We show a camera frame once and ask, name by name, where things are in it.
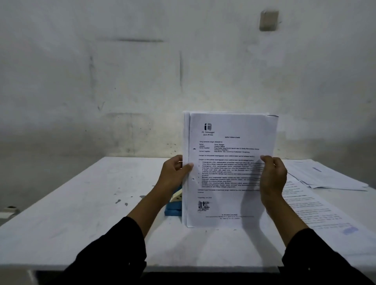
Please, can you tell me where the person's left hand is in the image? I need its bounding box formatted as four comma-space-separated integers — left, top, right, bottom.
155, 155, 194, 196

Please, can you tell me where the person's right hand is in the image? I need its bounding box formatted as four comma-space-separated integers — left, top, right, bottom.
260, 155, 288, 208

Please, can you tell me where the stack of printed white papers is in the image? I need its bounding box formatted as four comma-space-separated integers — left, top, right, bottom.
182, 111, 279, 228

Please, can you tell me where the person's left forearm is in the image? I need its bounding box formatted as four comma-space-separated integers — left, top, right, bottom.
60, 184, 174, 285

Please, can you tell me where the person's right forearm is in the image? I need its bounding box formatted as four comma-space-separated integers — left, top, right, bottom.
262, 192, 375, 285

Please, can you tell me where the pile of loose printed papers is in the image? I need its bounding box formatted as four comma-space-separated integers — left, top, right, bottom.
283, 159, 369, 192

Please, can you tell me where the printed paper sheet with blue mark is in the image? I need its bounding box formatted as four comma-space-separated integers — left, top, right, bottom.
280, 173, 376, 266

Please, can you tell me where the beige wall switch box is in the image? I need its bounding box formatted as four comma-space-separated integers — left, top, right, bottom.
259, 10, 279, 32

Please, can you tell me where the small grey wall fixture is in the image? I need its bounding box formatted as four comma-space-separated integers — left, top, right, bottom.
0, 206, 20, 218

